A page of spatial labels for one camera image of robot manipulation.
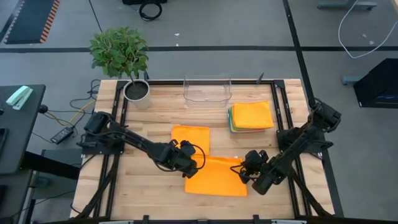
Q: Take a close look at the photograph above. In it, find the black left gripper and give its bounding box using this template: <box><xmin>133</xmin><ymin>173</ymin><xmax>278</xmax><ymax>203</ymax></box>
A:
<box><xmin>167</xmin><ymin>146</ymin><xmax>200</xmax><ymax>179</ymax></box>

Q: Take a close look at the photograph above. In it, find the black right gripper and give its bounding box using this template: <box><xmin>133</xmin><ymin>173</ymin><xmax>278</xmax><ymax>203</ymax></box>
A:
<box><xmin>238</xmin><ymin>161</ymin><xmax>271</xmax><ymax>185</ymax></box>

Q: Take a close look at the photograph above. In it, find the orange microfiber towel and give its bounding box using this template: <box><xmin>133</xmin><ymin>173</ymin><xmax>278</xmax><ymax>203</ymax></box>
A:
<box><xmin>183</xmin><ymin>154</ymin><xmax>249</xmax><ymax>198</ymax></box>
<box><xmin>170</xmin><ymin>124</ymin><xmax>211</xmax><ymax>156</ymax></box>
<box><xmin>231</xmin><ymin>100</ymin><xmax>275</xmax><ymax>130</ymax></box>

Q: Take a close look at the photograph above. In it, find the yellow microfiber towel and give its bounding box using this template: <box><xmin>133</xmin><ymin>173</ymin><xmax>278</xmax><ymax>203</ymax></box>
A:
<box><xmin>229</xmin><ymin>107</ymin><xmax>242</xmax><ymax>133</ymax></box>

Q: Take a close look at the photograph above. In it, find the clear plastic bin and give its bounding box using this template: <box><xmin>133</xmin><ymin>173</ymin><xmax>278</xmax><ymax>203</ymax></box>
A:
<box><xmin>182</xmin><ymin>74</ymin><xmax>233</xmax><ymax>108</ymax></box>

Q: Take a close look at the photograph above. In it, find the white plant pot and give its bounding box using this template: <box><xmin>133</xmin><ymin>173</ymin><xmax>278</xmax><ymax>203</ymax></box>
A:
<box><xmin>123</xmin><ymin>78</ymin><xmax>152</xmax><ymax>111</ymax></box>

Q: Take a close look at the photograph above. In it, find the black power adapter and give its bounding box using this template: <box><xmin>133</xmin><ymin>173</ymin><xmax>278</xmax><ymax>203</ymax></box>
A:
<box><xmin>50</xmin><ymin>126</ymin><xmax>75</xmax><ymax>145</ymax></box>

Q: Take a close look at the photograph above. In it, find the green leafy plant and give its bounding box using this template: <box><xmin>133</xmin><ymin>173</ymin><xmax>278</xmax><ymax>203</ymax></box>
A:
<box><xmin>89</xmin><ymin>26</ymin><xmax>150</xmax><ymax>80</ymax></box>

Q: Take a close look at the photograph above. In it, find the black cabinet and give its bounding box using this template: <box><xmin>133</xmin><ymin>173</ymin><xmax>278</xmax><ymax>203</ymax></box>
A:
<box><xmin>353</xmin><ymin>57</ymin><xmax>398</xmax><ymax>110</ymax></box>

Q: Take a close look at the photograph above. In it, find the black desk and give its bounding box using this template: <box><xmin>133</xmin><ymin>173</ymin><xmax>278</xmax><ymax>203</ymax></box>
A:
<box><xmin>0</xmin><ymin>83</ymin><xmax>47</xmax><ymax>175</ymax></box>

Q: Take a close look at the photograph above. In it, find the mint green stapler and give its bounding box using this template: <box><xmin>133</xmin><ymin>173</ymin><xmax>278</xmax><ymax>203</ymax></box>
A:
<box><xmin>5</xmin><ymin>85</ymin><xmax>34</xmax><ymax>111</ymax></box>

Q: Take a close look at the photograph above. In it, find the grey furniture base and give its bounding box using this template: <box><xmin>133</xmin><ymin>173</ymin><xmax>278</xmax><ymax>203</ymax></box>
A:
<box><xmin>317</xmin><ymin>0</ymin><xmax>378</xmax><ymax>11</ymax></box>

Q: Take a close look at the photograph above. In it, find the black mat with orange stripes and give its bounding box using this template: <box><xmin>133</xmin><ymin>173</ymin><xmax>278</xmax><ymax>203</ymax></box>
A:
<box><xmin>2</xmin><ymin>0</ymin><xmax>61</xmax><ymax>45</ymax></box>

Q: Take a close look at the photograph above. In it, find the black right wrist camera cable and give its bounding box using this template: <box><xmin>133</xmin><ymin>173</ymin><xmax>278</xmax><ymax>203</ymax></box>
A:
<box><xmin>229</xmin><ymin>164</ymin><xmax>247</xmax><ymax>175</ymax></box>

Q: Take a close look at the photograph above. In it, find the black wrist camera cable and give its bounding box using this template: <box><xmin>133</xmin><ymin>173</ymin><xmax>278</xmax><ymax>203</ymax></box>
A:
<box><xmin>191</xmin><ymin>143</ymin><xmax>207</xmax><ymax>171</ymax></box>
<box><xmin>229</xmin><ymin>164</ymin><xmax>247</xmax><ymax>175</ymax></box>

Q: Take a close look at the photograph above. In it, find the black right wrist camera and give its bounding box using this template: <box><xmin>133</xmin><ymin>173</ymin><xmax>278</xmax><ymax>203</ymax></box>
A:
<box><xmin>244</xmin><ymin>150</ymin><xmax>269</xmax><ymax>167</ymax></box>

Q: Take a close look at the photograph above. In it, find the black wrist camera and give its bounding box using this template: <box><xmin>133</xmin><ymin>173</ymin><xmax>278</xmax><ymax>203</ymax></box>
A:
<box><xmin>244</xmin><ymin>150</ymin><xmax>269</xmax><ymax>167</ymax></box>
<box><xmin>179</xmin><ymin>139</ymin><xmax>197</xmax><ymax>155</ymax></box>

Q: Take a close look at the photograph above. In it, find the black left wrist camera cable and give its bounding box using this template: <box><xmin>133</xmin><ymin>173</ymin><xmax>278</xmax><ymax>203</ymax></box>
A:
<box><xmin>191</xmin><ymin>143</ymin><xmax>207</xmax><ymax>171</ymax></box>

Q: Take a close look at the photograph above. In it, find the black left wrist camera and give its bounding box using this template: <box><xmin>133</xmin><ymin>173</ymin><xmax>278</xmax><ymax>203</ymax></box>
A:
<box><xmin>179</xmin><ymin>139</ymin><xmax>197</xmax><ymax>155</ymax></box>

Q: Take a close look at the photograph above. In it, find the black metal table frame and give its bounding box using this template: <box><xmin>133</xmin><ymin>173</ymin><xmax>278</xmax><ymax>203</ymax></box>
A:
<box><xmin>76</xmin><ymin>71</ymin><xmax>345</xmax><ymax>224</ymax></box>

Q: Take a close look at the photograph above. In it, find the black right arm cable loop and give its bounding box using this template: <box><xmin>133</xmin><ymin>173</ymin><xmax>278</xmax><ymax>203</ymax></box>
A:
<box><xmin>310</xmin><ymin>96</ymin><xmax>326</xmax><ymax>110</ymax></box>

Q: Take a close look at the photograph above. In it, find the yellow floor cable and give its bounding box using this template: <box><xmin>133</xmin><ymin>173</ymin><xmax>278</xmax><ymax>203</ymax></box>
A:
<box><xmin>46</xmin><ymin>98</ymin><xmax>98</xmax><ymax>126</ymax></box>

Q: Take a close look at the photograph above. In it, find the white floor cable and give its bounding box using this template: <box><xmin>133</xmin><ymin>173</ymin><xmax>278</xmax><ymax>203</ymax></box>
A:
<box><xmin>337</xmin><ymin>0</ymin><xmax>398</xmax><ymax>60</ymax></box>

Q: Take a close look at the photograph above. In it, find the coiled black cable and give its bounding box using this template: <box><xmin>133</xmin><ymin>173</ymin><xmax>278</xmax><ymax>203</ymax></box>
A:
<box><xmin>138</xmin><ymin>1</ymin><xmax>164</xmax><ymax>22</ymax></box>

